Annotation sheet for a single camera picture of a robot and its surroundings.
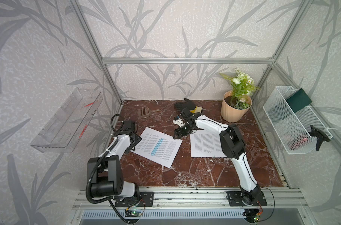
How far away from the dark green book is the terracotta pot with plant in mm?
229

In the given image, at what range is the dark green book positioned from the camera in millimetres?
695

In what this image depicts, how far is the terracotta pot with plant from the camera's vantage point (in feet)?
3.00
